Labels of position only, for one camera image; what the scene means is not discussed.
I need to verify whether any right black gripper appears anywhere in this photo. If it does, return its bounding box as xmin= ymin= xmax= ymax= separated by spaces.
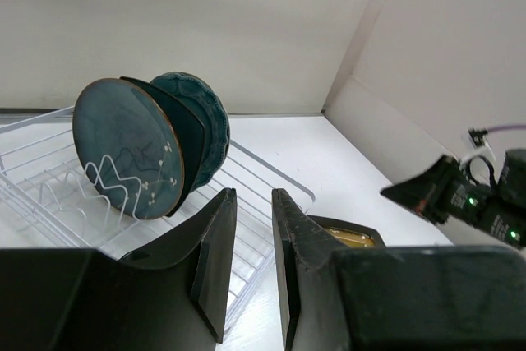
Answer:
xmin=380 ymin=155 xmax=493 ymax=224

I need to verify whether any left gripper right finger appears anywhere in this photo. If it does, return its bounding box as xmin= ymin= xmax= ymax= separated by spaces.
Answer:
xmin=272 ymin=189 xmax=525 ymax=350

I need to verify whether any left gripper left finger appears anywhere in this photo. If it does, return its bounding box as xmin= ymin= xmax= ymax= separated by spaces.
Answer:
xmin=1 ymin=188 xmax=237 ymax=350

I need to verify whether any dark blue round plate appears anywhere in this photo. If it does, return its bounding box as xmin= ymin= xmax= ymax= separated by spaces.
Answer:
xmin=72 ymin=78 xmax=183 ymax=220

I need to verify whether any teal square plate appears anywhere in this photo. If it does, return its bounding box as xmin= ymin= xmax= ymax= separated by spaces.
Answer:
xmin=121 ymin=76 xmax=209 ymax=216

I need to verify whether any teal scalloped plate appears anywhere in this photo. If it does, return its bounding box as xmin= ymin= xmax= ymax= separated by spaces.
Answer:
xmin=150 ymin=72 xmax=230 ymax=190

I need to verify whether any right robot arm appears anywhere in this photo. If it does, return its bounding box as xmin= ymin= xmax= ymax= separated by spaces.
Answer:
xmin=381 ymin=148 xmax=525 ymax=250

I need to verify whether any clear white dish rack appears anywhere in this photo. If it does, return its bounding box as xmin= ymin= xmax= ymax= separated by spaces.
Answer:
xmin=1 ymin=108 xmax=315 ymax=331

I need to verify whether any brown square plate black rim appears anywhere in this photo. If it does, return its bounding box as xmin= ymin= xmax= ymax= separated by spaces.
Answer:
xmin=309 ymin=215 xmax=385 ymax=248

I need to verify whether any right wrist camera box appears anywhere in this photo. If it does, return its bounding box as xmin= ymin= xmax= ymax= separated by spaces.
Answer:
xmin=468 ymin=128 xmax=495 ymax=160

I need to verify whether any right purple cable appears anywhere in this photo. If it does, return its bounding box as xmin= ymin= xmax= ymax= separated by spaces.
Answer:
xmin=487 ymin=122 xmax=526 ymax=136

